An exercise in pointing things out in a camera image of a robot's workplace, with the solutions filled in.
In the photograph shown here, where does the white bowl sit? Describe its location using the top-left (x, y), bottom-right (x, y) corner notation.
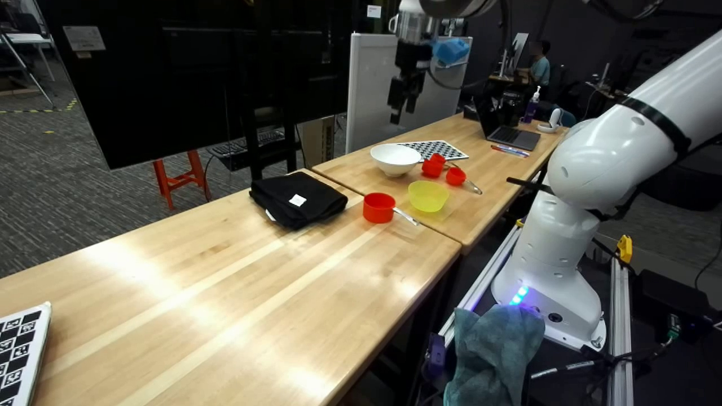
top-left (369, 143), bottom-right (423, 178)

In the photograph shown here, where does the white partition panel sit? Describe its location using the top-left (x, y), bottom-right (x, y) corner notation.
top-left (345, 32), bottom-right (474, 155)

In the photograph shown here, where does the black folded cloth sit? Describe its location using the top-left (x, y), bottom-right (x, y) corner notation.
top-left (249, 171), bottom-right (349, 231)

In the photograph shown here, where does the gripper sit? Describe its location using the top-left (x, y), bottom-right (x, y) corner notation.
top-left (388, 41), bottom-right (434, 125)

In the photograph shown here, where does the large orange pot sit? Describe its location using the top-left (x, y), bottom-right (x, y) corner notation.
top-left (362, 192), bottom-right (421, 227)

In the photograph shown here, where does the person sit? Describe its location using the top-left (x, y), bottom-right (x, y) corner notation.
top-left (527, 39), bottom-right (553, 87)

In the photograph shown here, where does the laptop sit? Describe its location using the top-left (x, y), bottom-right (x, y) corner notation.
top-left (473, 95), bottom-right (542, 152)

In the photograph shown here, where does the monitor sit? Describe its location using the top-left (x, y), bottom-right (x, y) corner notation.
top-left (504, 32), bottom-right (530, 78)

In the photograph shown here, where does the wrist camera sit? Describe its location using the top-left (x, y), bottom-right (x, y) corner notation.
top-left (433, 37), bottom-right (471, 67)

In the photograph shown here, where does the black keyboard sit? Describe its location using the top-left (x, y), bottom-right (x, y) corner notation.
top-left (205, 129), bottom-right (287, 159)

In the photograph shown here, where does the pump bottle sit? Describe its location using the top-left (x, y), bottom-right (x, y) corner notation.
top-left (523, 85), bottom-right (543, 124)

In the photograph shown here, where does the small orange pot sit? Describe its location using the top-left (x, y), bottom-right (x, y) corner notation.
top-left (445, 166), bottom-right (484, 196)
top-left (421, 152), bottom-right (447, 179)

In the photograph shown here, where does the yellow plastic bowl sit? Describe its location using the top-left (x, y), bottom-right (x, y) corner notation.
top-left (407, 180), bottom-right (451, 214)

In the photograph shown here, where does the checkered calibration board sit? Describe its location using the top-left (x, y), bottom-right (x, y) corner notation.
top-left (0, 301), bottom-right (53, 406)
top-left (397, 140), bottom-right (470, 163)

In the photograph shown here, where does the hand controller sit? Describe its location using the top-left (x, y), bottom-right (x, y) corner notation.
top-left (536, 107), bottom-right (563, 134)

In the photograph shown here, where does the orange sawhorse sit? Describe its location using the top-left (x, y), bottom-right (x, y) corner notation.
top-left (152, 149), bottom-right (210, 211)

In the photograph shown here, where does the black power box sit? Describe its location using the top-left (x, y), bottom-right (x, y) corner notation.
top-left (634, 269), bottom-right (722, 329)

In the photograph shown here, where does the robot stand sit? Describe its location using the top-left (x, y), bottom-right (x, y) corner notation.
top-left (437, 223), bottom-right (722, 406)

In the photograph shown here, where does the teal cloth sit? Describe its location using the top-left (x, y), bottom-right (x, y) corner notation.
top-left (443, 304), bottom-right (546, 406)

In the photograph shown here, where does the large black screen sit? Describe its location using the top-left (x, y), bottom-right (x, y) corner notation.
top-left (36, 0), bottom-right (354, 171)

